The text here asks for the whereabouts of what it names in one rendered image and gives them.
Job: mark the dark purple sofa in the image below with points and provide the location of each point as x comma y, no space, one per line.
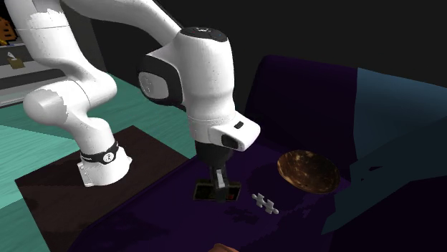
300,104

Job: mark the dark flat box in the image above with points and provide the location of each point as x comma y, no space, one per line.
202,191

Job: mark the brown speckled bowl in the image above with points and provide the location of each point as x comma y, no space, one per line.
309,172

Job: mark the brown rounded object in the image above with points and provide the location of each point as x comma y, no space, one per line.
223,248

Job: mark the white puzzle piece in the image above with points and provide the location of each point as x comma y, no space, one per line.
265,204

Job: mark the dark brown robot stand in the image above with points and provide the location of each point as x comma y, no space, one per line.
66,206

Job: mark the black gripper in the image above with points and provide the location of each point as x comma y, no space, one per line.
213,155

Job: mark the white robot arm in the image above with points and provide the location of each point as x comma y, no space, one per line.
202,80

